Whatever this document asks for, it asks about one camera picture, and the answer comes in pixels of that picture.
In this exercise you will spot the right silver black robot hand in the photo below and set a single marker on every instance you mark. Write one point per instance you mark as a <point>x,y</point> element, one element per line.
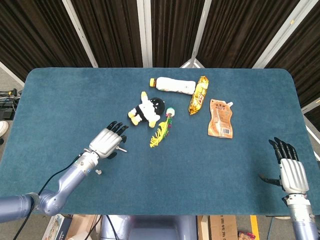
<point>295,176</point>

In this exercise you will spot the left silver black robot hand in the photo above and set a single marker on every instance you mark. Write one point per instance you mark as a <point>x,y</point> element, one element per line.
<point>106,142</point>

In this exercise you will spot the silver bolt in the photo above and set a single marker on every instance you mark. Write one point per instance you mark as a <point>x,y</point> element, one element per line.
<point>123,150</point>
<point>99,172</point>

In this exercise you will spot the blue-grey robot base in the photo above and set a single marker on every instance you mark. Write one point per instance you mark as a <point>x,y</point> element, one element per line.
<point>155,227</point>

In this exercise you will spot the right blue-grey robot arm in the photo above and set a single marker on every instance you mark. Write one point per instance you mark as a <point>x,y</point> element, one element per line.
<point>301,217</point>

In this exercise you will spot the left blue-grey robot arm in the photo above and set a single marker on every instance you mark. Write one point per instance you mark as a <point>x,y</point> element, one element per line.
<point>67,182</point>

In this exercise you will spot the black white penguin plush toy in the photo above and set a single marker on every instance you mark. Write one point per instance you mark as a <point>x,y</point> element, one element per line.
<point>147,110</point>

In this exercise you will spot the blue felt table cover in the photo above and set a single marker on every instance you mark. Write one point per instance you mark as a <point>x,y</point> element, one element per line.
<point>75,100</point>

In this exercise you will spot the yellow feather cat toy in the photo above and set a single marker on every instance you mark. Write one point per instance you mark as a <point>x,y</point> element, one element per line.
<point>160,132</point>

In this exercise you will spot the red snack packet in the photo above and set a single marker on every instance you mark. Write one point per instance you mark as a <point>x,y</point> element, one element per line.
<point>246,236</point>

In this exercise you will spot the plain cardboard box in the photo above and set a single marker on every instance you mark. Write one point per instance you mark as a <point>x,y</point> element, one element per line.
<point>80,223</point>

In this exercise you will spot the printed cardboard box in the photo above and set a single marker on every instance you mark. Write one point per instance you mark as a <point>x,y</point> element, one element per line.
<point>222,227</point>

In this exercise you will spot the white bottle with yellow cap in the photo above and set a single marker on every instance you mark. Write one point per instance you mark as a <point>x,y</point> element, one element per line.
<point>175,85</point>

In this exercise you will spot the orange spout pouch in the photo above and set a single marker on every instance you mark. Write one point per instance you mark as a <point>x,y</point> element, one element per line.
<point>220,120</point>

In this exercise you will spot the white navy printed box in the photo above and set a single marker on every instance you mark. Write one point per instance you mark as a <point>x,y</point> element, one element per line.
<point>58,230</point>

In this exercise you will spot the golden foil snack packet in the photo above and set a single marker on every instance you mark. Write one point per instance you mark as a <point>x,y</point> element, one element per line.
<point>198,96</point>

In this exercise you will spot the black adapter box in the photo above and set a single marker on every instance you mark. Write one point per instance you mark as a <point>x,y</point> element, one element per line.
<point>6,111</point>

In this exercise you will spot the light wooden board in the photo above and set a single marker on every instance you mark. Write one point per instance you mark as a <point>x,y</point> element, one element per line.
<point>203,227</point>

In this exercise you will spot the dark brown pleated curtain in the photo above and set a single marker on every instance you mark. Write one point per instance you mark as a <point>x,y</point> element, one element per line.
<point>112,30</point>

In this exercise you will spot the white metal frame post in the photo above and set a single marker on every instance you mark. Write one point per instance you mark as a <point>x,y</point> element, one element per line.
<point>145,32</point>
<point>11,73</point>
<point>311,105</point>
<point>280,37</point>
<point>200,30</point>
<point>80,33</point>

